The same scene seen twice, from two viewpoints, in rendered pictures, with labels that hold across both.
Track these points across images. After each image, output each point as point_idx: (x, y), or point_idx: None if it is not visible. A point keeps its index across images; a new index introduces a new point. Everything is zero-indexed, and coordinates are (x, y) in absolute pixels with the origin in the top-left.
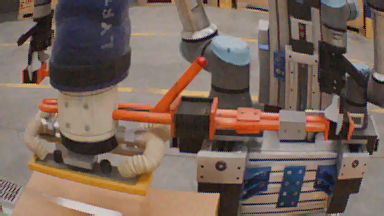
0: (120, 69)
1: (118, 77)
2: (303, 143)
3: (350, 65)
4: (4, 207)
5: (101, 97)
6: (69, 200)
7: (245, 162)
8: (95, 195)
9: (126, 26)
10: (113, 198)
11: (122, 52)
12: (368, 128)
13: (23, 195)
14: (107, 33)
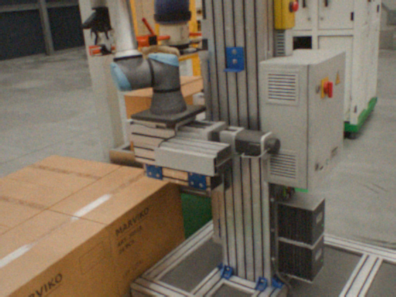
0: (155, 18)
1: (157, 21)
2: (204, 117)
3: (89, 16)
4: (394, 183)
5: (159, 27)
6: (192, 82)
7: (199, 102)
8: (195, 85)
9: (158, 2)
10: (190, 87)
11: (156, 12)
12: (148, 114)
13: (200, 76)
14: (153, 2)
